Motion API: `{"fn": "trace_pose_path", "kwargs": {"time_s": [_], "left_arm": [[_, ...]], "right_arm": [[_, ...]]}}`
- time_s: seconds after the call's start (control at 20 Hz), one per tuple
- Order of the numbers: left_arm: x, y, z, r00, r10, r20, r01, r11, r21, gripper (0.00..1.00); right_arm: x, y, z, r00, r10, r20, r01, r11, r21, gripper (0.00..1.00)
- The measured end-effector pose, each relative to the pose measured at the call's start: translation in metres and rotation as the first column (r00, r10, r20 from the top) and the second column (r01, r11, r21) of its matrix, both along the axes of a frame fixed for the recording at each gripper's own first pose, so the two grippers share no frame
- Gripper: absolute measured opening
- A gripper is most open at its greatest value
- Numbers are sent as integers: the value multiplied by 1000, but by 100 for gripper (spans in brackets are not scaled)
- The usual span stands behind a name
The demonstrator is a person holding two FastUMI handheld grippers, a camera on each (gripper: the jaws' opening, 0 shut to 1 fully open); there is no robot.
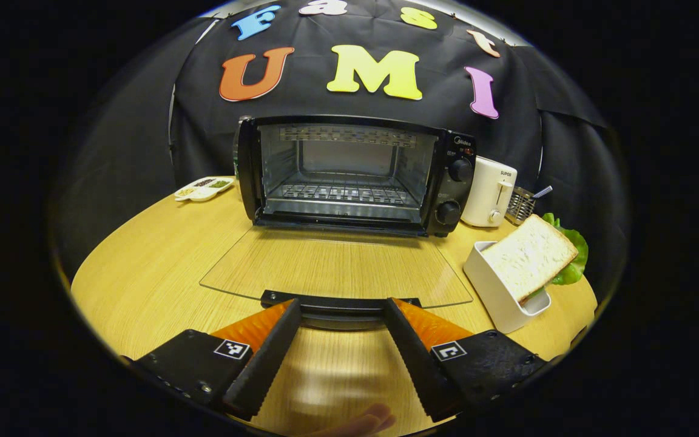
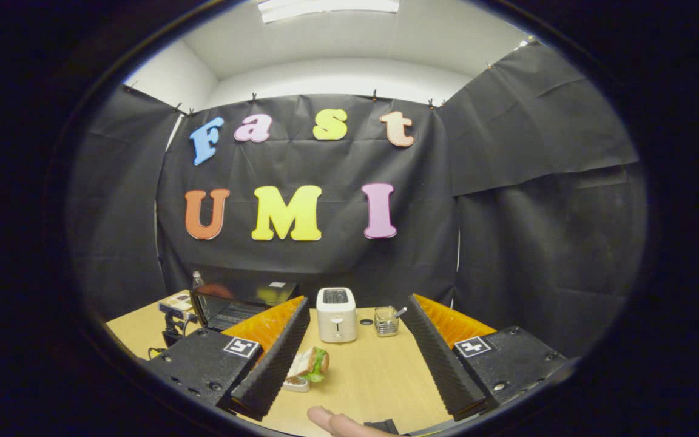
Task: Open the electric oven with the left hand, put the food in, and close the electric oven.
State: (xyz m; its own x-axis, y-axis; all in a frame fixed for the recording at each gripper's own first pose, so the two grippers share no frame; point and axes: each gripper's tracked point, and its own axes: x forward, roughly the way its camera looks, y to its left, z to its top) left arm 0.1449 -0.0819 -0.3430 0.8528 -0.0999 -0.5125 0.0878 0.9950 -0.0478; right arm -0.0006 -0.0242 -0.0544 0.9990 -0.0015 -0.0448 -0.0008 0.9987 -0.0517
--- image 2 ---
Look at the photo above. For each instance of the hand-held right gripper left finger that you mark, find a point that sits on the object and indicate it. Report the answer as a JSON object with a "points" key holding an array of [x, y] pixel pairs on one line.
{"points": [[276, 364]]}

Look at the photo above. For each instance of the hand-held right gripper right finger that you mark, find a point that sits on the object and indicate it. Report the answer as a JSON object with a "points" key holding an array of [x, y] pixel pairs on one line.
{"points": [[437, 358]]}

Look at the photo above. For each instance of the sandwich with lettuce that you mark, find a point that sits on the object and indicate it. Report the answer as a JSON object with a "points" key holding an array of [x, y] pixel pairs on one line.
{"points": [[310, 363]]}

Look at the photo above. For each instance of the black electric oven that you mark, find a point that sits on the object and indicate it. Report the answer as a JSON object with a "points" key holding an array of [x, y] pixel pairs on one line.
{"points": [[234, 309]]}

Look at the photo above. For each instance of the white divided snack plate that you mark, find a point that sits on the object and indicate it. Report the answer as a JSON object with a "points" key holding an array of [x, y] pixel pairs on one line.
{"points": [[178, 299]]}

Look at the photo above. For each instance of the small white dish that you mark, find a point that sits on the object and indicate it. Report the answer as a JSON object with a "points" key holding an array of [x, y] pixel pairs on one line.
{"points": [[296, 384]]}

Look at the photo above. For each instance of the clear plastic water bottle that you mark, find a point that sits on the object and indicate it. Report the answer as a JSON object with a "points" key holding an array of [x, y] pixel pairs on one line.
{"points": [[197, 280]]}

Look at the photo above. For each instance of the metal spoon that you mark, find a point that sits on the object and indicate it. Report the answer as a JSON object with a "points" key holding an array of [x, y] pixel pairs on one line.
{"points": [[400, 312]]}

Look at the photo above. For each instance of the white toaster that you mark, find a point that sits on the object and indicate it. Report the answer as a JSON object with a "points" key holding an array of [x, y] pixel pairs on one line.
{"points": [[336, 321]]}

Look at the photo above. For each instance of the black backdrop cloth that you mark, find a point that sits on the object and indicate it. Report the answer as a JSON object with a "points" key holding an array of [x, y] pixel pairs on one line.
{"points": [[537, 243]]}

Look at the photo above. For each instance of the row of black cloth clips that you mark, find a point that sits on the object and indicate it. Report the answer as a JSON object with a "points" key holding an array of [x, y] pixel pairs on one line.
{"points": [[374, 95]]}

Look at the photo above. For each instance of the large ceiling light panel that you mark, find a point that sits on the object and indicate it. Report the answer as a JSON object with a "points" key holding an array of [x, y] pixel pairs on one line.
{"points": [[328, 8]]}

